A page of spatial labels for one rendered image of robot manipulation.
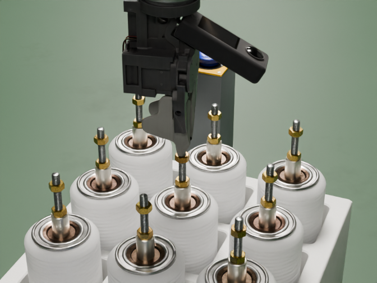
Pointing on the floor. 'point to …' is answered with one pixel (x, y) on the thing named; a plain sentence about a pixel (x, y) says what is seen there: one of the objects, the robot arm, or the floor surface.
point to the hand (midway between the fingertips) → (187, 144)
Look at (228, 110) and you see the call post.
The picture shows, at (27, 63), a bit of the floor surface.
